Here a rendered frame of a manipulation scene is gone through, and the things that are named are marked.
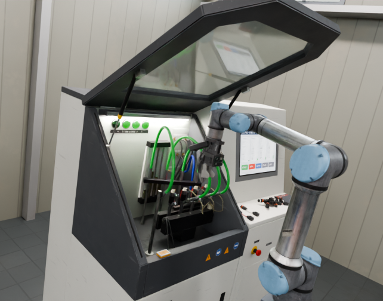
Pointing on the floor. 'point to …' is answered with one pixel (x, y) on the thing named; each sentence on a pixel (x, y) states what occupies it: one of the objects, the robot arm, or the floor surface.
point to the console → (244, 193)
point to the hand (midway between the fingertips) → (201, 179)
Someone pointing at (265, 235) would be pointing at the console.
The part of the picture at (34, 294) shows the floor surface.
